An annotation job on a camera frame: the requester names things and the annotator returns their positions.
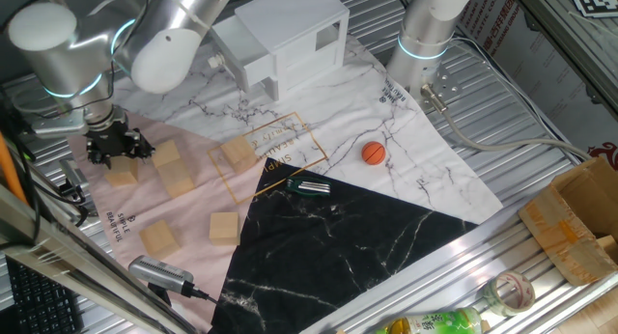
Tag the orange pole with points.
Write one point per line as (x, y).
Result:
(9, 170)

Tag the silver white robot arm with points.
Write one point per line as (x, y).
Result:
(425, 25)

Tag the green tea bottle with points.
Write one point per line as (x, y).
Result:
(434, 323)

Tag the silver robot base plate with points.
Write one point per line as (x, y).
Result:
(446, 85)

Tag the small orange basketball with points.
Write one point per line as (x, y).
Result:
(373, 153)

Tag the aluminium frame beam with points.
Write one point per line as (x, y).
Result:
(570, 39)

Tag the black keyboard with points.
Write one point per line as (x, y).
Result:
(41, 302)

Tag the clear tape roll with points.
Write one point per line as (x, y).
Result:
(509, 293)

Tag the brown cardboard box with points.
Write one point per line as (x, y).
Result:
(570, 223)

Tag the white plastic drawer cabinet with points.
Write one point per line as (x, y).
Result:
(294, 25)

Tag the green holder with silver bits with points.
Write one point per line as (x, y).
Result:
(309, 186)

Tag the marble pink black cloth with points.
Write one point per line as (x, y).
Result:
(338, 237)

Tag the silver depth camera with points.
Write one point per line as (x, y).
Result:
(159, 273)

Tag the small gray clamped device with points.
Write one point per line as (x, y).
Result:
(72, 177)

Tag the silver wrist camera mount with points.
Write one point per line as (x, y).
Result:
(58, 127)

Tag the white sheet with red print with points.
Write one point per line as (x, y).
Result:
(541, 68)

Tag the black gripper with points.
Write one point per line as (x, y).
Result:
(115, 138)

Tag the plain wooden cube block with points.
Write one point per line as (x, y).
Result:
(177, 182)
(159, 240)
(123, 175)
(238, 155)
(165, 154)
(224, 229)

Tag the black white marker board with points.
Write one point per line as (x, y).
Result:
(596, 0)

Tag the aluminium frame post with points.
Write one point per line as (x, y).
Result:
(72, 259)

